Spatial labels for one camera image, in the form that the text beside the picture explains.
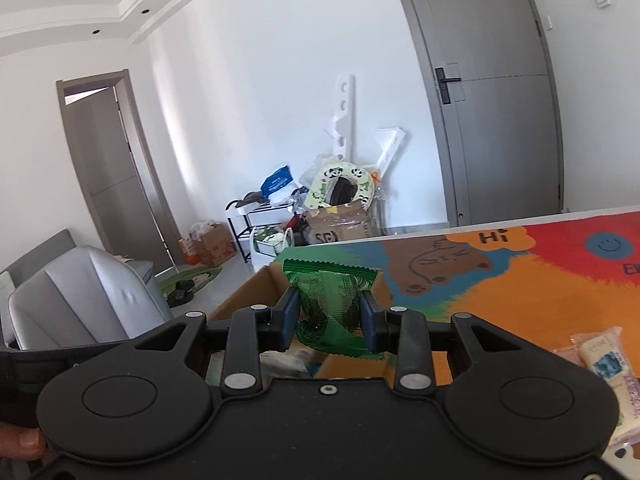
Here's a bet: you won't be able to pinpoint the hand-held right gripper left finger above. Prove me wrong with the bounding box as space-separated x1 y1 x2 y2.
132 285 302 399

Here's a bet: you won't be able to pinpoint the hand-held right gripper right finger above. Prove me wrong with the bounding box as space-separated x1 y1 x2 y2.
359 290 507 398

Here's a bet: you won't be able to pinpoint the green snack packet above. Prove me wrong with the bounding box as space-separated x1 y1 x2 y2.
281 257 387 361

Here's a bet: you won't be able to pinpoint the brown cardboard box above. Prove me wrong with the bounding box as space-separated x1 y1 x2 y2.
206 261 453 387

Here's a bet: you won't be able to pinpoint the person's left hand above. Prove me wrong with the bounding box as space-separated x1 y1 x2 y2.
0 421 55 464

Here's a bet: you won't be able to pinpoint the white shopping bag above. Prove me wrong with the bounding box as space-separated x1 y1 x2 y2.
249 226 297 273

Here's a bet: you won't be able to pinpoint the grey sofa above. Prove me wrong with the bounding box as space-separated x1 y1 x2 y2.
0 229 173 352

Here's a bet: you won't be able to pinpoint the green floor rug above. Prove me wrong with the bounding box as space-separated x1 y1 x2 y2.
159 264 224 307

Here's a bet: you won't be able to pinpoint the cardboard box of clutter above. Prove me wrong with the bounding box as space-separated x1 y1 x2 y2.
304 199 377 247

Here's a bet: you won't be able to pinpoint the orange printed cardboard box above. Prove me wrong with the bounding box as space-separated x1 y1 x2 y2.
176 220 237 267

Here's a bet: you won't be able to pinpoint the black shoe rack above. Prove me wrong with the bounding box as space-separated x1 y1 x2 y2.
226 194 303 263

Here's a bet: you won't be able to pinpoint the black slippers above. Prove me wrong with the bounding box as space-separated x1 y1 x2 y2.
166 280 197 307

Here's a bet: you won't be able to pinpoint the printed cat table mat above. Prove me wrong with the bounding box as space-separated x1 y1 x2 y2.
292 208 640 480

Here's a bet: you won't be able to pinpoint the blue plastic bag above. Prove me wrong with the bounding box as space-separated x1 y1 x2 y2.
260 164 295 197

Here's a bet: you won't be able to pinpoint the open grey door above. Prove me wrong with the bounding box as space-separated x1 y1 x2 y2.
55 68 183 268

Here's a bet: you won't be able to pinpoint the tall white rack board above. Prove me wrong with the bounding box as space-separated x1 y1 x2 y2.
321 74 357 162

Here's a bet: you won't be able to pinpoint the long white bread packet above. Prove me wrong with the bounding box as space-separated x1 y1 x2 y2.
552 326 640 447

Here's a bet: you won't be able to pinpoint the panda print seat ring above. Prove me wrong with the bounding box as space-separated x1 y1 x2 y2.
304 160 379 209

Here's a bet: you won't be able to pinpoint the white shelf bracket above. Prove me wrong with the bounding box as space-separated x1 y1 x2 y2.
371 127 407 177

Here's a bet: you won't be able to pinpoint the black door handle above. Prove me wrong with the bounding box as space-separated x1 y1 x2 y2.
434 66 463 106

